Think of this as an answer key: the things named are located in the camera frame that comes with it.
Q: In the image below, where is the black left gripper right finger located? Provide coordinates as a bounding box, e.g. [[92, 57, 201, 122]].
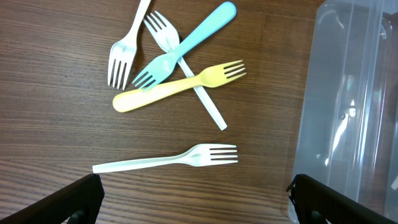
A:
[[286, 174, 397, 224]]

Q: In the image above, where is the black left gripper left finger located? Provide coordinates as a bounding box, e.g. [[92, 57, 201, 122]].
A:
[[1, 174, 104, 224]]

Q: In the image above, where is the white fork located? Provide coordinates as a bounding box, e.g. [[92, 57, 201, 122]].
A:
[[144, 11, 227, 130], [107, 0, 151, 90], [92, 144, 238, 174]]

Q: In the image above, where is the light blue plastic fork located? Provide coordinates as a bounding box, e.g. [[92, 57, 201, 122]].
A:
[[132, 1, 236, 91]]

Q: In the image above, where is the left clear plastic container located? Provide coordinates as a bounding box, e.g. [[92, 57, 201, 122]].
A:
[[293, 0, 397, 221]]

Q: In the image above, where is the yellow plastic fork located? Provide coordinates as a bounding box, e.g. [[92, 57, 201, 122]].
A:
[[113, 60, 246, 113]]

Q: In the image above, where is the white fork under blue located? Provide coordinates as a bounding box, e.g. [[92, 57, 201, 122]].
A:
[[144, 11, 227, 130]]

